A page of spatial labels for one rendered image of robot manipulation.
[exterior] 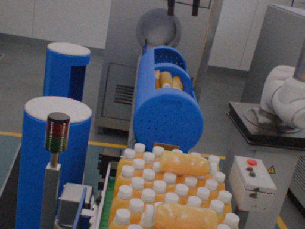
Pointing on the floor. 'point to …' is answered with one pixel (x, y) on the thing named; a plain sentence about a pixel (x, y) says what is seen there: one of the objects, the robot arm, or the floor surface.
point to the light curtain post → (207, 48)
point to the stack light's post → (50, 197)
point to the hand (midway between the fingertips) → (183, 12)
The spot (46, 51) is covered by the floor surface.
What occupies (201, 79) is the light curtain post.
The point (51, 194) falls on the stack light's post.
